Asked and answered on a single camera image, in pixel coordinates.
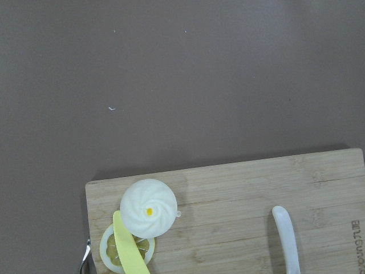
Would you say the white ceramic spoon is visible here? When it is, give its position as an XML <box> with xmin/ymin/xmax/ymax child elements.
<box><xmin>272</xmin><ymin>205</ymin><xmax>301</xmax><ymax>274</ymax></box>

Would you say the metal cutting board handle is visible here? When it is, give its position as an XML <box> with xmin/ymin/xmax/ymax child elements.
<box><xmin>79</xmin><ymin>238</ymin><xmax>91</xmax><ymax>274</ymax></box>

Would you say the lemon slice under knife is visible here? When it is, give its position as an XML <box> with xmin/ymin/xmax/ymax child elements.
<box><xmin>99</xmin><ymin>224</ymin><xmax>155</xmax><ymax>273</ymax></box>

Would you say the yellow plastic knife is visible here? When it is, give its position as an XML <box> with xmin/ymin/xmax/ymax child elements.
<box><xmin>113</xmin><ymin>211</ymin><xmax>150</xmax><ymax>274</ymax></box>

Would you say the white steamed bun toy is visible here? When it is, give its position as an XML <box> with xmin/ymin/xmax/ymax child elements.
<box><xmin>120</xmin><ymin>179</ymin><xmax>179</xmax><ymax>239</ymax></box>

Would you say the wooden cutting board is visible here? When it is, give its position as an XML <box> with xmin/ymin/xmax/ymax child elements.
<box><xmin>84</xmin><ymin>147</ymin><xmax>365</xmax><ymax>274</ymax></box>

